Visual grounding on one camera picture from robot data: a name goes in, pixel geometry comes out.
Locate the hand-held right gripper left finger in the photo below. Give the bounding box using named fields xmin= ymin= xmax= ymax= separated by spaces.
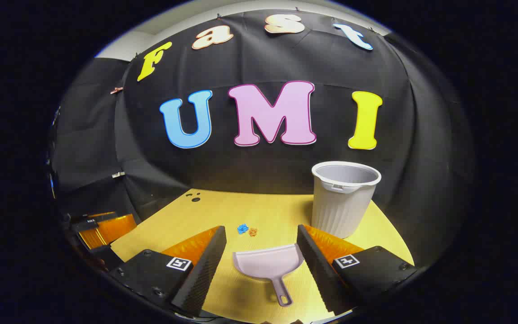
xmin=107 ymin=225 xmax=228 ymax=317

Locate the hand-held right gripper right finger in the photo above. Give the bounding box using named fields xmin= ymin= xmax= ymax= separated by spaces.
xmin=296 ymin=224 xmax=418 ymax=315

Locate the light purple dustpan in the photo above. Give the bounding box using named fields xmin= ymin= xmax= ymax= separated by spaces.
xmin=232 ymin=243 xmax=305 ymax=307

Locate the white ribbed garbage bin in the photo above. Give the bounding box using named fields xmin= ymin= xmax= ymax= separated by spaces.
xmin=311 ymin=161 xmax=382 ymax=239

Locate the wooden desktop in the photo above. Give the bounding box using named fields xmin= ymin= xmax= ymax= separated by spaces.
xmin=111 ymin=188 xmax=415 ymax=324

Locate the black backdrop cloth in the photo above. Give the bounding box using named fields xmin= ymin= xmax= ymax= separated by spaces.
xmin=48 ymin=9 xmax=475 ymax=270

